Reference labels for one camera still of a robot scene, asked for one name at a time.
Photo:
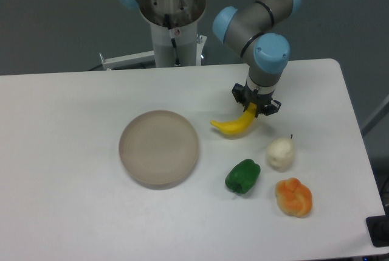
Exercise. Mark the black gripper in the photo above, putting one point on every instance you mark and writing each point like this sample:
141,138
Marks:
265,104

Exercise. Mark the yellow toy banana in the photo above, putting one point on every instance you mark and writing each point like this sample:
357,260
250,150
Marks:
238,125

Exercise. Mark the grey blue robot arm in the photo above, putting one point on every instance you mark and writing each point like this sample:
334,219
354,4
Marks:
247,32

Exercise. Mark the white toy pear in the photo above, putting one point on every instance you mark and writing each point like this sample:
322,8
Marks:
280,153

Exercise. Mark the green toy bell pepper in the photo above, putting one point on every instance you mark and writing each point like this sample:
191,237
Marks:
243,176

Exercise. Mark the orange toy bread roll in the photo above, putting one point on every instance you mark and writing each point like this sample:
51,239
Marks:
293,197

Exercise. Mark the beige round plate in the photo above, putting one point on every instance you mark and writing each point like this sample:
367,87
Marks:
159,148

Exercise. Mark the grey metal table leg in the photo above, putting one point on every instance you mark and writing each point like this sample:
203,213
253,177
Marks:
375,117

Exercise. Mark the black device at table edge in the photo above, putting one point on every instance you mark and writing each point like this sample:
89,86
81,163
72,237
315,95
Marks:
378,230

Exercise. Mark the white metal frame bracket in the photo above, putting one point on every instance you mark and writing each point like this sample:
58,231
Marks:
132,61

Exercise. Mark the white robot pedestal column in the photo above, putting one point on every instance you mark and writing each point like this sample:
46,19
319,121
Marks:
174,31

